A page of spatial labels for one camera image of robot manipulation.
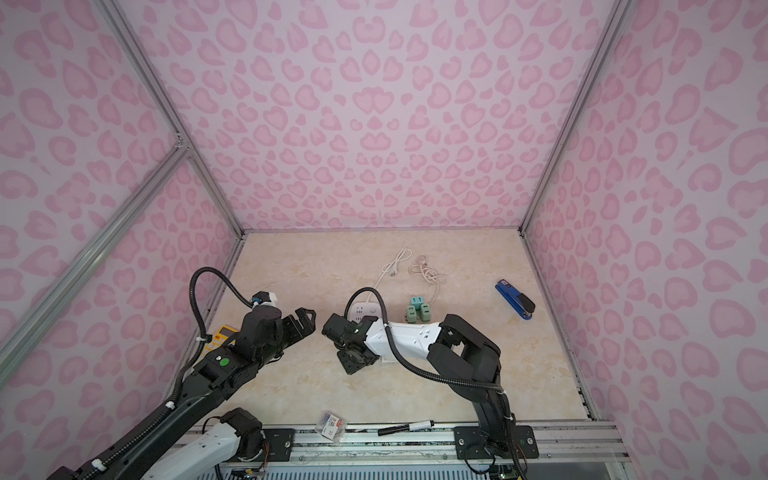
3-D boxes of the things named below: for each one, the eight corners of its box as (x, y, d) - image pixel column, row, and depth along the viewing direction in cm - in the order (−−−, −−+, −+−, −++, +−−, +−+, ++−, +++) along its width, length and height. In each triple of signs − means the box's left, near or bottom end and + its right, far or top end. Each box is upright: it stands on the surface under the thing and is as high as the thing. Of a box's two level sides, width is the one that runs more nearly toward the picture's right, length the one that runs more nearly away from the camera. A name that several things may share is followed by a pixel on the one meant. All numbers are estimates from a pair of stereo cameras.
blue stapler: (526, 321, 97) (531, 313, 93) (496, 289, 105) (500, 280, 101) (533, 316, 98) (539, 308, 94) (503, 285, 106) (507, 276, 102)
